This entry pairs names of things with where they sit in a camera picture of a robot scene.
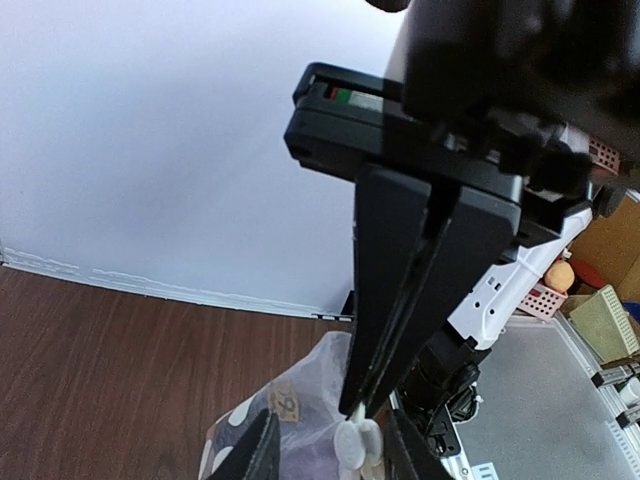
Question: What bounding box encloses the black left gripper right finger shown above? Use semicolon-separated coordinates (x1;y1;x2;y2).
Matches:
383;409;453;480

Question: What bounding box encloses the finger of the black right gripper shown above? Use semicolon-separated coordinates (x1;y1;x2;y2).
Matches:
339;165;431;415
366;187;521;416

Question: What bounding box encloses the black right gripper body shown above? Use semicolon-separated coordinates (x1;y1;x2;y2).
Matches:
283;0;640;251

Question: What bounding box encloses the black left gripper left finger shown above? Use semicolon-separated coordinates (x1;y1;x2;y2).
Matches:
207;409;280;480

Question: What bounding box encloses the clear polka dot zip bag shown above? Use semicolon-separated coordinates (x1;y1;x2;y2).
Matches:
197;329;391;480

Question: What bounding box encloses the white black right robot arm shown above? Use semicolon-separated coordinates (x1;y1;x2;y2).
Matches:
284;1;639;416

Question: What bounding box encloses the pink perforated storage basket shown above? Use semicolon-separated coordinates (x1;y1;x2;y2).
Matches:
517;284;568;321

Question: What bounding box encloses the beige perforated box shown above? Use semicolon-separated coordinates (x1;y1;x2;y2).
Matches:
569;285;639;365

